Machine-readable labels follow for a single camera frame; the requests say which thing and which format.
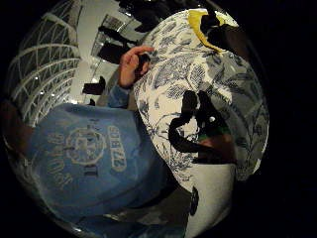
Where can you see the yellow cloth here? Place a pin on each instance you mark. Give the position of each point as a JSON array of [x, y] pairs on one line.
[[197, 26]]

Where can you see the white blue floral plate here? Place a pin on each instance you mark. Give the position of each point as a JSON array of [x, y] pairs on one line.
[[185, 66]]

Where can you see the black chair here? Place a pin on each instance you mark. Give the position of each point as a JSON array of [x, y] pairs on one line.
[[114, 48], [95, 87]]

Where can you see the the person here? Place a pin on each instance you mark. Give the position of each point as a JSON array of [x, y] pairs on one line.
[[85, 165]]

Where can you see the white lattice window frame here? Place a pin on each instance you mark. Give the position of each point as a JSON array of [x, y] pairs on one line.
[[43, 66]]

